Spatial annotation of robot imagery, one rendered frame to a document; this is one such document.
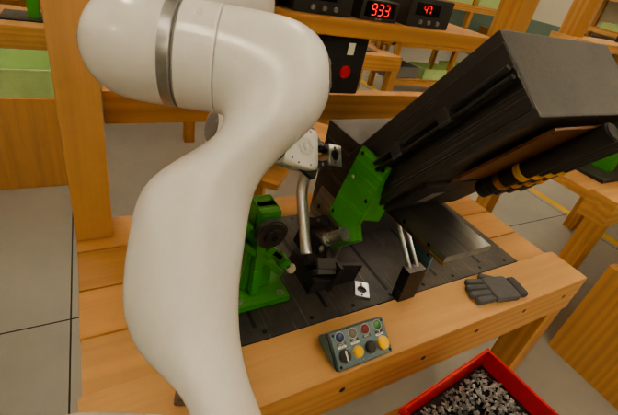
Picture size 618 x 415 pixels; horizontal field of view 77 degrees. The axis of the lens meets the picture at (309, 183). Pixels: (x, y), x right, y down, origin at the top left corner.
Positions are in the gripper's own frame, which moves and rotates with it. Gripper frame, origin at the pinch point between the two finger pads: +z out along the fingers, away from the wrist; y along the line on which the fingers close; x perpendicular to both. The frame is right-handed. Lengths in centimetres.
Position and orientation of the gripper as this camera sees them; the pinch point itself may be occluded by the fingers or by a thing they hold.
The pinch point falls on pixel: (326, 156)
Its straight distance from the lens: 97.7
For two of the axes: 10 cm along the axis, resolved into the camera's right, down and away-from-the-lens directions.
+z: 7.6, 1.6, 6.3
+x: -6.5, 1.9, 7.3
